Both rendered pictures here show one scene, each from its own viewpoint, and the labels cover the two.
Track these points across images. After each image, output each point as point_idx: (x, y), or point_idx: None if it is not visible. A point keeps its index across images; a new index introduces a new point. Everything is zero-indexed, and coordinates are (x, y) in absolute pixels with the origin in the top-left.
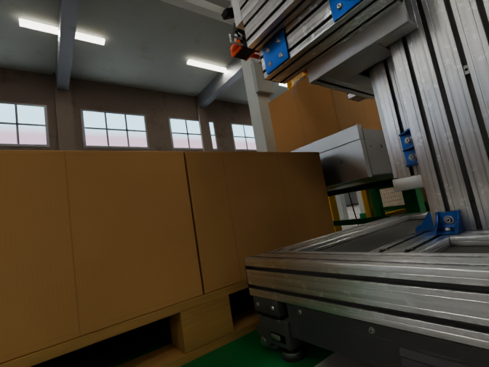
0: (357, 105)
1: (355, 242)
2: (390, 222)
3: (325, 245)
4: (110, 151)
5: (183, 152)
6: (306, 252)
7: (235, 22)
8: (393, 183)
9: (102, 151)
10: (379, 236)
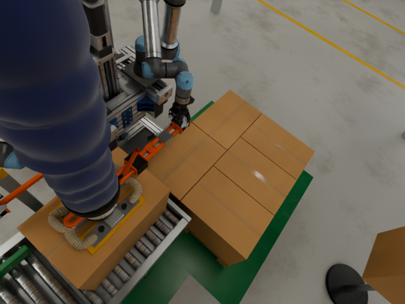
0: None
1: (141, 149)
2: None
3: None
4: (205, 110)
5: (192, 123)
6: (156, 134)
7: (172, 93)
8: (126, 139)
9: (206, 110)
10: None
